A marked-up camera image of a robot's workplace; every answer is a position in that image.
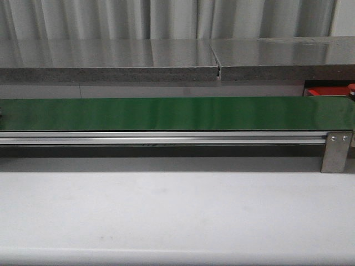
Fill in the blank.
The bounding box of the green conveyor belt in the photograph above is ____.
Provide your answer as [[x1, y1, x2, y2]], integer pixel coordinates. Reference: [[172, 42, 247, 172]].
[[1, 96, 354, 131]]

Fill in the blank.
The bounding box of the red plastic bin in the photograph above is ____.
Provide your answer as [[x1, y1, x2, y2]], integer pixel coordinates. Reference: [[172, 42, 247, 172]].
[[303, 86, 350, 96]]

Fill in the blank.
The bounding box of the left steel counter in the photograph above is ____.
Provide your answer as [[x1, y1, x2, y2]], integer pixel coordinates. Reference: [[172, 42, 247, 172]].
[[1, 39, 219, 83]]

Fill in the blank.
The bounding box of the steel counter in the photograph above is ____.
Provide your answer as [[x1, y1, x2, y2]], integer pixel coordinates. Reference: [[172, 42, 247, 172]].
[[1, 39, 219, 83], [210, 36, 354, 81]]

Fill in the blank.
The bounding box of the right steel counter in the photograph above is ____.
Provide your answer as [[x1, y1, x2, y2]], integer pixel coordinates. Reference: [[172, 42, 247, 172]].
[[210, 36, 354, 81]]

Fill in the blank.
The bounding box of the grey pleated curtain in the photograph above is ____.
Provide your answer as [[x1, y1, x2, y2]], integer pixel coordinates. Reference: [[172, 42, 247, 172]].
[[1, 1, 336, 40]]

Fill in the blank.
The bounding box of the steel conveyor support bracket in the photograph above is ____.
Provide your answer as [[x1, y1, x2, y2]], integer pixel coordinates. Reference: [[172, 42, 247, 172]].
[[321, 131, 352, 173]]

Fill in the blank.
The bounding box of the aluminium conveyor side rail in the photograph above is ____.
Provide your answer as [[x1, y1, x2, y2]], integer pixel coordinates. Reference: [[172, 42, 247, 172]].
[[1, 131, 328, 145]]

